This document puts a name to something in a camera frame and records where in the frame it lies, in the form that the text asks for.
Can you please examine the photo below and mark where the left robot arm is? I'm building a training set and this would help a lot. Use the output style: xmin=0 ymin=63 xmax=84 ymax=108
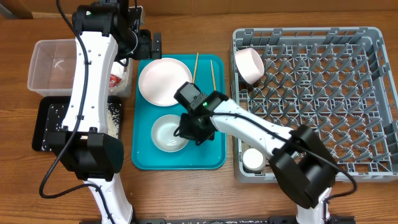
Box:
xmin=48 ymin=0 xmax=162 ymax=223

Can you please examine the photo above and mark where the teal serving tray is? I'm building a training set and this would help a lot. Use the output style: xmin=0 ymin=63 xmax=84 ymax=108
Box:
xmin=131 ymin=54 xmax=227 ymax=170

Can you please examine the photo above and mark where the grey bowl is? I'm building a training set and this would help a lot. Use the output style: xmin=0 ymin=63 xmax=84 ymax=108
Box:
xmin=151 ymin=114 xmax=188 ymax=152

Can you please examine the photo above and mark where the white napkin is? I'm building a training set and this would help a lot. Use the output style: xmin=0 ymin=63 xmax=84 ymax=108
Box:
xmin=111 ymin=62 xmax=127 ymax=79

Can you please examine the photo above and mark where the wooden chopstick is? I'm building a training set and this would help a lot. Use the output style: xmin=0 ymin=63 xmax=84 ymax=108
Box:
xmin=192 ymin=52 xmax=199 ymax=83
xmin=210 ymin=60 xmax=216 ymax=91

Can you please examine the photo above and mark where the large white plate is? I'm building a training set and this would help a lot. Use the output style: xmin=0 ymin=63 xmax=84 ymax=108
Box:
xmin=138 ymin=58 xmax=192 ymax=106

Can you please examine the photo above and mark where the clear plastic waste bin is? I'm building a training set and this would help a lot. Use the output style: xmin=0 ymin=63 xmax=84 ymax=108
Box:
xmin=27 ymin=38 xmax=118 ymax=96

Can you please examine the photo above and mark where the red snack wrapper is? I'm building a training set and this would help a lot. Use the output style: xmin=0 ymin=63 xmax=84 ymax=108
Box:
xmin=109 ymin=74 xmax=122 ymax=88

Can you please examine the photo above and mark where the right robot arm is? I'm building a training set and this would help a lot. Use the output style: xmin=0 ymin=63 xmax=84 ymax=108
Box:
xmin=174 ymin=82 xmax=337 ymax=223

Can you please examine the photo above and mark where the black waste tray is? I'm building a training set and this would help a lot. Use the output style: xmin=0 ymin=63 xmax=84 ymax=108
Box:
xmin=32 ymin=96 xmax=123 ymax=152

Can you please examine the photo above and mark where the grey dishwasher rack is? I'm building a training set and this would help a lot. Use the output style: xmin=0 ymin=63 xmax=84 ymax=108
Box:
xmin=230 ymin=27 xmax=397 ymax=182

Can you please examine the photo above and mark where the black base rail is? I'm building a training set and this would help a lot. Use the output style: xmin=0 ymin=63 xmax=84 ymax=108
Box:
xmin=80 ymin=215 xmax=356 ymax=224

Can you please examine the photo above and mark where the white cup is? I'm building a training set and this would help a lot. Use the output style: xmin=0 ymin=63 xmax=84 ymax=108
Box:
xmin=242 ymin=148 xmax=266 ymax=172

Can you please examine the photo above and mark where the cooked white rice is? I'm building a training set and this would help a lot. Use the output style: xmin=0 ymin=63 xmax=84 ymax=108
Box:
xmin=39 ymin=103 xmax=121 ymax=151

